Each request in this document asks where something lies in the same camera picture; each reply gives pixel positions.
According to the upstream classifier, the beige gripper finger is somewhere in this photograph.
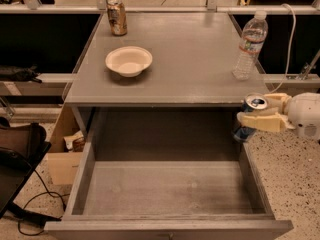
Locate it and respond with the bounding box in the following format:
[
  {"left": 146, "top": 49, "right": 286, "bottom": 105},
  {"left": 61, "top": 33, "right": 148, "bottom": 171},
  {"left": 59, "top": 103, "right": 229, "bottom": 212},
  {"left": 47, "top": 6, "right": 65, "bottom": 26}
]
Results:
[
  {"left": 263, "top": 93, "right": 292, "bottom": 115},
  {"left": 237, "top": 108, "right": 295, "bottom": 133}
]

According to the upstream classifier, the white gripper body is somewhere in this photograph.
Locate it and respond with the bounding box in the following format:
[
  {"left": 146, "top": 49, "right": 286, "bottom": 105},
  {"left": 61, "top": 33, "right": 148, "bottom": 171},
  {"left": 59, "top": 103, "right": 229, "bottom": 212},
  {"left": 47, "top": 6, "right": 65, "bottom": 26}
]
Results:
[{"left": 287, "top": 93, "right": 320, "bottom": 140}]

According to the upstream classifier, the red bull can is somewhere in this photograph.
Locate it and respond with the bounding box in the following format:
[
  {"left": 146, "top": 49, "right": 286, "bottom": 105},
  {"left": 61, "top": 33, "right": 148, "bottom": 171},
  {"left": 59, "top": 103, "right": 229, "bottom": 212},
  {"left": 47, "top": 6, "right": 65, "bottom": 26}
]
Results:
[{"left": 232, "top": 93, "right": 268, "bottom": 143}]

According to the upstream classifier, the open grey top drawer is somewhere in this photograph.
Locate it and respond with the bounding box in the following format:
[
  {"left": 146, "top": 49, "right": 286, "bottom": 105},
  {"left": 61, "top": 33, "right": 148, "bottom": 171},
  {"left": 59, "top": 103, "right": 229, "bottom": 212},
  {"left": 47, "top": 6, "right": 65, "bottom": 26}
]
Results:
[{"left": 44, "top": 107, "right": 294, "bottom": 240}]

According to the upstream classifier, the orange soda can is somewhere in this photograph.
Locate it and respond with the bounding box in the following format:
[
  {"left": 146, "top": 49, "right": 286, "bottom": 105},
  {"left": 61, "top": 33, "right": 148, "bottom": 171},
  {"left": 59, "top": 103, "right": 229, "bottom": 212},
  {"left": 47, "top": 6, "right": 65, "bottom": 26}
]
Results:
[{"left": 107, "top": 0, "right": 127, "bottom": 36}]

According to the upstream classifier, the clear plastic water bottle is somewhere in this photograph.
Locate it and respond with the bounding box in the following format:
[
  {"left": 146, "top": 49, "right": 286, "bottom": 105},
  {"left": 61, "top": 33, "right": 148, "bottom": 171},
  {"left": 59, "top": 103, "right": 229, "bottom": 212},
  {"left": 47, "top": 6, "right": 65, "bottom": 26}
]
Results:
[{"left": 232, "top": 11, "right": 268, "bottom": 81}]

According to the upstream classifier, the grey cabinet desk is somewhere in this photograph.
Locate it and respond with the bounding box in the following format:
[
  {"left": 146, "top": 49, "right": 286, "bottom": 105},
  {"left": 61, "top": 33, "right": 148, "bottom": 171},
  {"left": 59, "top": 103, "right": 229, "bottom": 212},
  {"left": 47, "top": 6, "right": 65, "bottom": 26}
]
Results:
[{"left": 65, "top": 12, "right": 268, "bottom": 147}]

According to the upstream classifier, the white paper bowl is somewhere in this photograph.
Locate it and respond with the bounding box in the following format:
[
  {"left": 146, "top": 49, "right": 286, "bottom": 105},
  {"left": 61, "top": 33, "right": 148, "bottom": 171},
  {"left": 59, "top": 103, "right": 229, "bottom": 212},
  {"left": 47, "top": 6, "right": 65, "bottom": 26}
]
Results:
[{"left": 105, "top": 46, "right": 153, "bottom": 77}]

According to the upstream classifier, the crumpled snack bag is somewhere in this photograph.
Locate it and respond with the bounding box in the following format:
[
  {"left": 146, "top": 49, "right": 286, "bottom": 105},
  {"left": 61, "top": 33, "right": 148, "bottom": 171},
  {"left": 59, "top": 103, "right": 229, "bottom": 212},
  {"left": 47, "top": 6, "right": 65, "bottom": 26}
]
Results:
[{"left": 64, "top": 131, "right": 85, "bottom": 152}]

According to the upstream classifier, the cardboard box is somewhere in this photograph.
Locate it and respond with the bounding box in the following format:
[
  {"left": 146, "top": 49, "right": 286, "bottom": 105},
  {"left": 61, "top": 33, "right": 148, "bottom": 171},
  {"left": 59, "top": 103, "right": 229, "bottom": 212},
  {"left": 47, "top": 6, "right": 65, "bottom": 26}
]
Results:
[{"left": 47, "top": 106, "right": 82, "bottom": 185}]

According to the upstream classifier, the black bag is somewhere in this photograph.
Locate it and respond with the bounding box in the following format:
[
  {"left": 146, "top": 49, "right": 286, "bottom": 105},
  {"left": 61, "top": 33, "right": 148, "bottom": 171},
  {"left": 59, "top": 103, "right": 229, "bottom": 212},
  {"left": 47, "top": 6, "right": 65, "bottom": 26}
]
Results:
[{"left": 0, "top": 117, "right": 53, "bottom": 224}]

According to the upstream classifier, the white cable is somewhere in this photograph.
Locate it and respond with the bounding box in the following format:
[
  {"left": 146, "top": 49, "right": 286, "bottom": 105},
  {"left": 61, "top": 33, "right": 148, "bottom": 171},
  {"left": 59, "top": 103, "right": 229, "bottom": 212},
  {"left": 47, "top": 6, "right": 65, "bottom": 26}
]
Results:
[{"left": 269, "top": 3, "right": 298, "bottom": 95}]

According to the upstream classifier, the black cable on floor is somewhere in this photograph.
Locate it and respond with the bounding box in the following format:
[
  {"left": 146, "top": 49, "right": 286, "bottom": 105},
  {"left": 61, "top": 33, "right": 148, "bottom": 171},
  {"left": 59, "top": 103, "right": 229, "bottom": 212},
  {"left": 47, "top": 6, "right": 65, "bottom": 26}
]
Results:
[{"left": 6, "top": 169, "right": 70, "bottom": 237}]

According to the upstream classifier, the metal railing frame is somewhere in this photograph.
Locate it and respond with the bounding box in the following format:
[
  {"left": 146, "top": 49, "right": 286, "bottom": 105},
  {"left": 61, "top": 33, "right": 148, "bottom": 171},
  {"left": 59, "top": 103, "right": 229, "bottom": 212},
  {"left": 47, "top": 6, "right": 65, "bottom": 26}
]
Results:
[{"left": 0, "top": 0, "right": 320, "bottom": 16}]

